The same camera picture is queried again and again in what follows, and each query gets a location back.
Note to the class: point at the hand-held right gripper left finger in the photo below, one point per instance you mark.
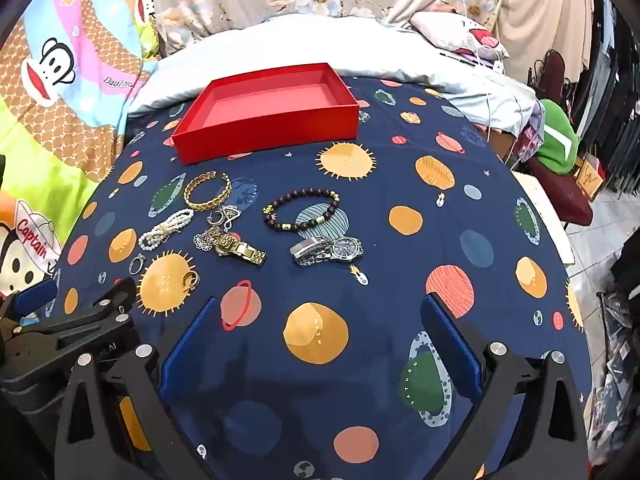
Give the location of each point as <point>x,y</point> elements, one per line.
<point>192,345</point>

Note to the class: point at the dark hanging clothes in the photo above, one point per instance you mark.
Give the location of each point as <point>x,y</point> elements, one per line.
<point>615,85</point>

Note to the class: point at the cartoon monkey blanket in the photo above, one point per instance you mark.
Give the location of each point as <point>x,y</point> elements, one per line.
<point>75,85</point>

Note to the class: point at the red cardboard box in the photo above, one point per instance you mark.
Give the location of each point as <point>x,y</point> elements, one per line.
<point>265,120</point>

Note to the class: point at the beige hanging cloth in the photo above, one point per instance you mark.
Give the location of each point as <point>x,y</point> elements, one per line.
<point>540,15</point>

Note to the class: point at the gold wristwatch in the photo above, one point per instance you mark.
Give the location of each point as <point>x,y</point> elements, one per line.
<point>245,251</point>

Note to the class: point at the plastic wrapped packages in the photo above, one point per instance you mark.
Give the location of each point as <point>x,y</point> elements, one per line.
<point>617,360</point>

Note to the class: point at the navy planet print blanket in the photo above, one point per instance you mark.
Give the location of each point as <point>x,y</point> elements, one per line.
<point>380,270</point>

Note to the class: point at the light blue quilt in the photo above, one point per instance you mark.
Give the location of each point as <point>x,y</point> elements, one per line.
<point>300,42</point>

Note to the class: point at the green cushion on chair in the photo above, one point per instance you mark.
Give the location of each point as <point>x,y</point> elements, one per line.
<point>555,140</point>

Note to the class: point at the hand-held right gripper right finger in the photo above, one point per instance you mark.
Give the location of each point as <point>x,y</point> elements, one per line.
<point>450,345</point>

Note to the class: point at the silver wristwatch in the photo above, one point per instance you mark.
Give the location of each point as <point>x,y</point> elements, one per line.
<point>345,249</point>

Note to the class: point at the brown cardboard box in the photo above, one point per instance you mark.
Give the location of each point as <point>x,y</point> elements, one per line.
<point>590,175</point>

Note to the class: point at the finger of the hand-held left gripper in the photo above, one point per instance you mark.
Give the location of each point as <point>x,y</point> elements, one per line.
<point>100,310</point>
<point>35,294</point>

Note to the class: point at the pink plush pillow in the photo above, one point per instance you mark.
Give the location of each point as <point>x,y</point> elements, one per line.
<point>445,30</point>

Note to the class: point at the maroon chair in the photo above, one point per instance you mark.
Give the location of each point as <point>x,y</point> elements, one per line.
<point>565,195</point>

